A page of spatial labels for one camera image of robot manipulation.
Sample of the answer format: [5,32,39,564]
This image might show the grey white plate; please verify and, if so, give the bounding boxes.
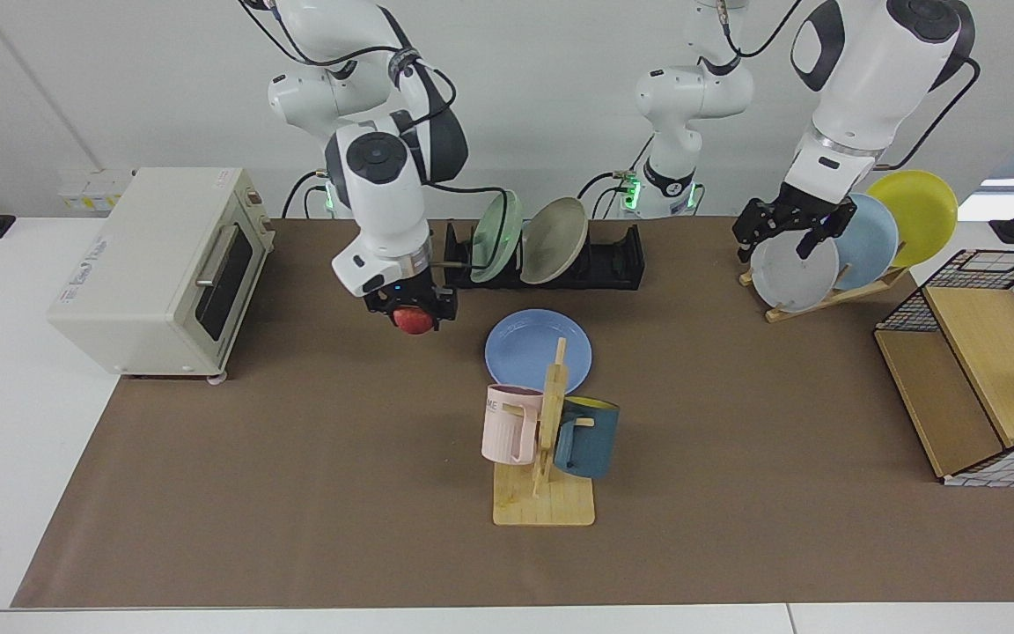
[750,231,841,314]

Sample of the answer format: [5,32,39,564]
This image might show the light blue plate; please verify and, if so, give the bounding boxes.
[828,194,900,291]

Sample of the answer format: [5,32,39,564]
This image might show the wooden plate stand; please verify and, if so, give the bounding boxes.
[738,264,911,323]

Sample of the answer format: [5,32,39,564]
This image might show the pale green plate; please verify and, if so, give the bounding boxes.
[469,189,525,284]

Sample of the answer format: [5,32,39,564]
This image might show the yellow plate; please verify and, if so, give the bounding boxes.
[866,169,959,269]

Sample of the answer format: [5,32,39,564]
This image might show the black dish rack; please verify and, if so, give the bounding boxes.
[444,220,646,291]

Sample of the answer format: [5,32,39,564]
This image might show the beige plate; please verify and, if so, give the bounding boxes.
[518,195,590,285]

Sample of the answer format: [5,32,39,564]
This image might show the pink mug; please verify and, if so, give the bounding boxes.
[481,384,545,465]

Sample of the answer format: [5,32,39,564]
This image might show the dark blue mug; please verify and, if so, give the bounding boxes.
[553,395,621,480]

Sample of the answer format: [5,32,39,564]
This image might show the brown table cloth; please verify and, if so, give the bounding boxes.
[11,217,1014,609]

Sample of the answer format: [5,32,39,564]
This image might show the wooden cup stand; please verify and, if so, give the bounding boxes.
[492,337,597,527]

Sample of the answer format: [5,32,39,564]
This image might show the pale toaster oven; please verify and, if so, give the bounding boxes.
[47,167,276,384]

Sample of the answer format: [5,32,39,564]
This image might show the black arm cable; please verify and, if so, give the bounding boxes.
[423,66,510,267]
[877,57,981,170]

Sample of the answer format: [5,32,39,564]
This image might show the wire basket with wooden floor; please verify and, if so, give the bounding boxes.
[874,249,1014,488]

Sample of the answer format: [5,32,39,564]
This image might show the white wall socket boxes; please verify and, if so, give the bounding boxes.
[58,170,134,214]

